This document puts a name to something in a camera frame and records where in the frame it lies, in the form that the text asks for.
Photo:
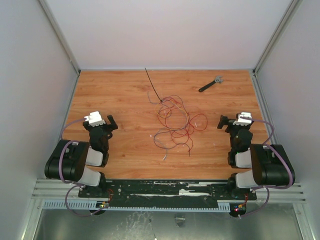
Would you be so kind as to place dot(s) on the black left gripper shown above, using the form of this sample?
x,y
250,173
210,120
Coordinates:
x,y
110,127

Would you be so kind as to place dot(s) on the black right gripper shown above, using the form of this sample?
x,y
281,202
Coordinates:
x,y
231,123

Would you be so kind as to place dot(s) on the black zip tie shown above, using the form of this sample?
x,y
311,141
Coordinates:
x,y
152,85

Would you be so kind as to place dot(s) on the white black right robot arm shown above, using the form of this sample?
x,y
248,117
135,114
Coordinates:
x,y
267,165

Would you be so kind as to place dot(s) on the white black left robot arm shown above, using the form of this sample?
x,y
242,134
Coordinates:
x,y
71,159

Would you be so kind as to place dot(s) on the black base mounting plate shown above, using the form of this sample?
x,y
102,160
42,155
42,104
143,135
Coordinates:
x,y
152,193

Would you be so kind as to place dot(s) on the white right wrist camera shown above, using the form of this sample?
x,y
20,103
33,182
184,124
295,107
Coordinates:
x,y
243,119

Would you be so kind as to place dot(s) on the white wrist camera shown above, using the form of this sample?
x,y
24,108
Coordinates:
x,y
243,119
94,119

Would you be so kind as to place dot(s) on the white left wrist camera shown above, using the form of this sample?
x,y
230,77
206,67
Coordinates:
x,y
94,119

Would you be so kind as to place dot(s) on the adjustable wrench black handle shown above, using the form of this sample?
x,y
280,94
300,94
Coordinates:
x,y
217,79

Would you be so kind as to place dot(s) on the aluminium frame rail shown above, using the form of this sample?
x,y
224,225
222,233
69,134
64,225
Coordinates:
x,y
50,189

